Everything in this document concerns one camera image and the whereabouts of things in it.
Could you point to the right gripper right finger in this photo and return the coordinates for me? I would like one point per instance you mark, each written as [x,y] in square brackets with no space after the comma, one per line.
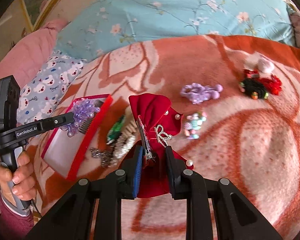
[175,168]

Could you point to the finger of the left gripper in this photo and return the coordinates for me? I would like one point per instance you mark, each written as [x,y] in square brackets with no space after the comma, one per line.
[64,119]
[32,130]

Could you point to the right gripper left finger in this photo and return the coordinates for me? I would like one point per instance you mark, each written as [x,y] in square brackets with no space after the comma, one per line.
[133,167]

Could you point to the purple ruffled hair flower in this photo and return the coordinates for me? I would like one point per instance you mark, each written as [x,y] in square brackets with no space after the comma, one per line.
[82,110]

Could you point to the red velvet bow clip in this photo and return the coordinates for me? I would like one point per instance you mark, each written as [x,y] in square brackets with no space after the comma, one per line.
[157,123]

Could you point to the person's left hand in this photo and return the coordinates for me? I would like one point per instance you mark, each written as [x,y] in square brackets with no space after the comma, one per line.
[21,183]

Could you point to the blue bear print pillow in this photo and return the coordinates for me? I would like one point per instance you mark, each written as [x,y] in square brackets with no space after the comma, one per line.
[40,97]

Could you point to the red shallow gift box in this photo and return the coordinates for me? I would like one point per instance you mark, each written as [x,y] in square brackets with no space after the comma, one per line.
[64,154]

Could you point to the tan plastic claw clip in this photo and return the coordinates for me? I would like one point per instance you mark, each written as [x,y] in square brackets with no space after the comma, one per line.
[129,127]

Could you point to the pink quilted comforter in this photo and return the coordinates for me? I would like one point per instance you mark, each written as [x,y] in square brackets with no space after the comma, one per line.
[26,58]

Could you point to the purple satin scrunchie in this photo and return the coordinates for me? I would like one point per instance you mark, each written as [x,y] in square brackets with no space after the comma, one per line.
[197,93]

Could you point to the orange white fleece blanket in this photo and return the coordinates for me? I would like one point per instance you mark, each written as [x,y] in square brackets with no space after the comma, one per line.
[254,143]

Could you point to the turquoise floral bed sheet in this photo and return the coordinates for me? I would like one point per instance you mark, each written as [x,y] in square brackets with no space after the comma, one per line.
[107,25]

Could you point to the red white small hair clip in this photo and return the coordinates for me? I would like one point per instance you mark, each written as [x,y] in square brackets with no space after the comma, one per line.
[263,67]

